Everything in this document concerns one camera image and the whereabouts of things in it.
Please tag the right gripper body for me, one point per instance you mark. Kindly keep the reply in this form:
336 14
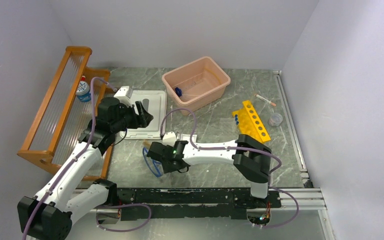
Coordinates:
166 168

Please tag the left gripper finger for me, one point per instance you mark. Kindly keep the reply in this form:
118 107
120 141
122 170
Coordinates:
145 120
140 108

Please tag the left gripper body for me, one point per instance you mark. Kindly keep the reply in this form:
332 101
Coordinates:
127 117

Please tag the blue safety glasses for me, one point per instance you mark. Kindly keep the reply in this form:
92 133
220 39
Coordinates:
152 164

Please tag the graduated cylinder blue base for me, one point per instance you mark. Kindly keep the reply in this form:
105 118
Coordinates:
188 90

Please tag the test tube brush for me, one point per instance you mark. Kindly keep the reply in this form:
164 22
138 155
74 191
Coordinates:
147 144

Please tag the yellow rubber tubing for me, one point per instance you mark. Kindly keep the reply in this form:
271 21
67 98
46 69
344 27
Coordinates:
211 76

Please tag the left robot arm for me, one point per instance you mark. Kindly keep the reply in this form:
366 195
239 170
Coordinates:
51 213

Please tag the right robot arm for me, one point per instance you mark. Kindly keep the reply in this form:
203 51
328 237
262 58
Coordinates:
250 157

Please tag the blue white bottle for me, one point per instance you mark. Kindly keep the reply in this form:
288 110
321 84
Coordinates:
83 93

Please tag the orange wooden shelf rack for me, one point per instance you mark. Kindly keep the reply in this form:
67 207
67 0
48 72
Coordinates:
62 117

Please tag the pink plastic bin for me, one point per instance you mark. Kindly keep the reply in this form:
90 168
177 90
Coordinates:
190 72

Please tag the yellow test tube rack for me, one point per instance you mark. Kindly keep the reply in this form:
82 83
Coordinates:
250 123

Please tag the white orange marker pen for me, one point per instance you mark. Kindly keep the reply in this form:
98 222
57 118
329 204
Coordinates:
265 100

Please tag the clear petri dish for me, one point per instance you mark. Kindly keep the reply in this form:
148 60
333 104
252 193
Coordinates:
275 119

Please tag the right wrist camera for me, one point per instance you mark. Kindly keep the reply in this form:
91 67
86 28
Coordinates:
169 138

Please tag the black base frame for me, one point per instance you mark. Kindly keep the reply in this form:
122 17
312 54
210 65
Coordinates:
178 203

